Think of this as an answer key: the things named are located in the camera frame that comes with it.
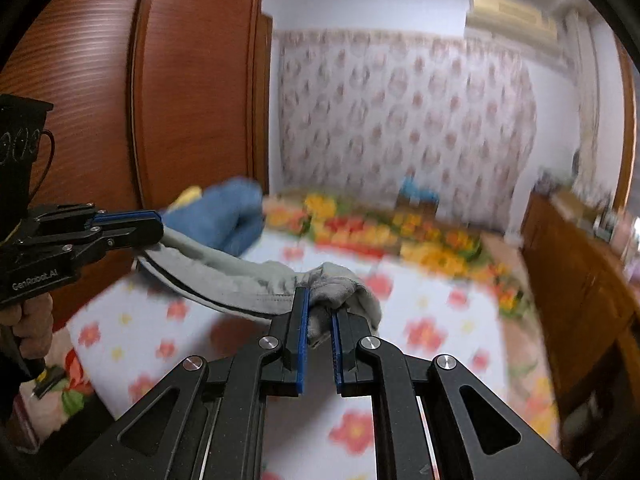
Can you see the small cardboard box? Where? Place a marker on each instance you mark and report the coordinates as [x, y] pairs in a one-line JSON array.
[[420, 206]]

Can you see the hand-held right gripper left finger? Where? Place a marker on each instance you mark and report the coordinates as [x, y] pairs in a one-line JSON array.
[[300, 340]]

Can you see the blue cloth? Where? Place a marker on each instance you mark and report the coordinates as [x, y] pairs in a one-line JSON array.
[[417, 187]]

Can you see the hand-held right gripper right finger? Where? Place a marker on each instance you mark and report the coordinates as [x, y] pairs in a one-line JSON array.
[[338, 355]]

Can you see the wooden louvered wardrobe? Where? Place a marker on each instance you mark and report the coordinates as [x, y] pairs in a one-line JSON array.
[[190, 85]]

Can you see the wooden window frame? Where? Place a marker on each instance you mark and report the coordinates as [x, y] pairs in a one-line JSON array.
[[627, 125]]

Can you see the beige window drape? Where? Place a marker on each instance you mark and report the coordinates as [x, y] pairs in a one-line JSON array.
[[582, 95]]

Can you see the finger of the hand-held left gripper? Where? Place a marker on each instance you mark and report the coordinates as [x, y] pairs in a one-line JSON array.
[[130, 240], [130, 218]]

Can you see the cream air conditioner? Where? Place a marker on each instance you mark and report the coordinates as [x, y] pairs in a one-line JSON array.
[[510, 15]]

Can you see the person's left hand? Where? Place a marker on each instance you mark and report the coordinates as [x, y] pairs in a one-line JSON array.
[[30, 325]]

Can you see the yellow plush toy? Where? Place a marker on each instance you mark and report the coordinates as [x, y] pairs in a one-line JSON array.
[[187, 196]]

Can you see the folded blue jeans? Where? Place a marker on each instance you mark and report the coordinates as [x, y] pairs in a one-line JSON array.
[[225, 215]]

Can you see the colourful floral blanket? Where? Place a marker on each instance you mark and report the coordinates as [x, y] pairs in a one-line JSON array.
[[375, 230]]

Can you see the grey-green pants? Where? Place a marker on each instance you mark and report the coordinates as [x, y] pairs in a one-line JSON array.
[[225, 275]]

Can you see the long wooden cabinet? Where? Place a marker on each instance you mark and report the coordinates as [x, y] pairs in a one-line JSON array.
[[575, 285]]

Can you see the white flower print bed sheet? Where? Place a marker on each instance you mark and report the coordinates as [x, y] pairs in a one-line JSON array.
[[450, 320]]

